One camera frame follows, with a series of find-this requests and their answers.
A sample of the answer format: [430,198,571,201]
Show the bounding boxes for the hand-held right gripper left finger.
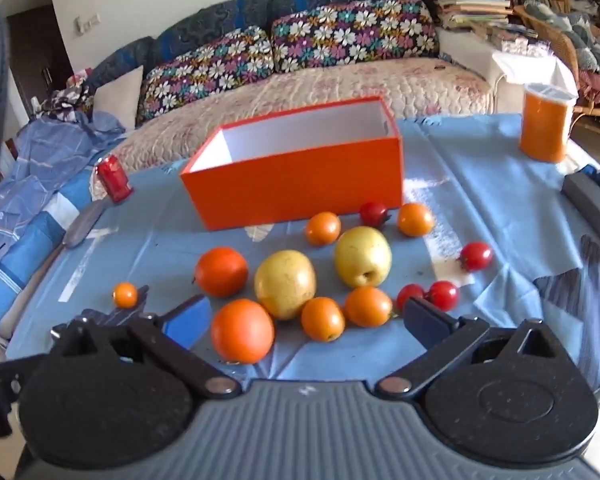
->
[50,295,243,402]

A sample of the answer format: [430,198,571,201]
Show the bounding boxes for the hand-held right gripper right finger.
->
[375,297,568,402]

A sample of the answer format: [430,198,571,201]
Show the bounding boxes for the red cherry tomato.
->
[396,283,427,312]
[427,280,460,312]
[460,241,494,272]
[359,201,391,227]

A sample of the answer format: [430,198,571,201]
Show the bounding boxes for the large orange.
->
[194,246,250,298]
[210,298,276,365]

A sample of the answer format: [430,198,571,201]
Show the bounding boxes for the tiny tangerine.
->
[112,282,139,309]

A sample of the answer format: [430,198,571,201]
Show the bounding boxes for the orange cardboard box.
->
[179,96,405,231]

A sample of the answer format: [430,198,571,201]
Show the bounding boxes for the small tangerine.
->
[397,202,435,237]
[344,286,394,328]
[305,211,342,247]
[300,296,346,343]

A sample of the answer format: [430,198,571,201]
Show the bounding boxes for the yellow pear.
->
[334,226,393,288]
[254,250,317,321]

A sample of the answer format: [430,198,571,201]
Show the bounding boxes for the silver metal knife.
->
[45,201,108,271]

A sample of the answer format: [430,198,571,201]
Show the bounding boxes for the light blue tablecloth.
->
[0,112,600,396]

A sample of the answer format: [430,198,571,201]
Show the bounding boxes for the red soda can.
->
[96,154,134,204]

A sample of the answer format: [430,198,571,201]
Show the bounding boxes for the dark blue striped cloth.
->
[532,234,600,391]

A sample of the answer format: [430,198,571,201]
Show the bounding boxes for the grey case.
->
[561,172,600,256]

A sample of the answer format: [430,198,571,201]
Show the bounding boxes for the white pillow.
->
[92,65,145,131]

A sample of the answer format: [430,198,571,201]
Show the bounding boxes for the orange canister with white lid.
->
[518,82,576,163]

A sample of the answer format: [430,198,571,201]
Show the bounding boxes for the floral cushion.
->
[137,25,276,126]
[271,0,441,73]

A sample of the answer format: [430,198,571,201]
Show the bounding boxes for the black white patterned cloth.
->
[35,67,98,121]

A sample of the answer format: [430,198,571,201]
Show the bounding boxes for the quilted beige sofa cover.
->
[97,57,493,173]

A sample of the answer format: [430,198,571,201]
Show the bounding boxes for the dark wooden door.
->
[5,5,76,116]

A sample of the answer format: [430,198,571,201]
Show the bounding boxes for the blue patterned sofa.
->
[80,0,496,171]

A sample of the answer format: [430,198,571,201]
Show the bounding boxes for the wicker chair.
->
[512,2,600,161]

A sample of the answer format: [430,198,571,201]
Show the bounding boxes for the stack of books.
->
[412,0,551,56]

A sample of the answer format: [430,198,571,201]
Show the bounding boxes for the white light switch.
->
[75,12,102,36]

